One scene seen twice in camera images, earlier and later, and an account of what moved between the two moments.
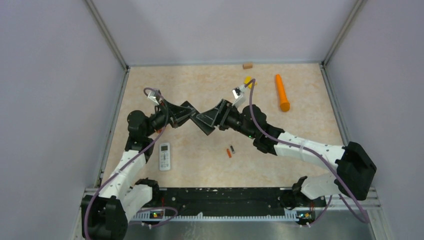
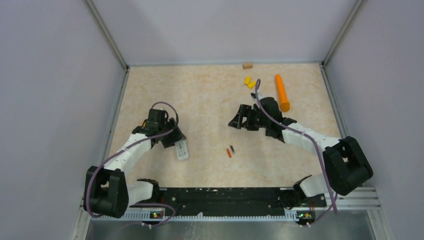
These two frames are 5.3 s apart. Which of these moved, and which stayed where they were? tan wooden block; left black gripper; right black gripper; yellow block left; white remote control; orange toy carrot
Moved: right black gripper; left black gripper; white remote control
Stayed: tan wooden block; orange toy carrot; yellow block left
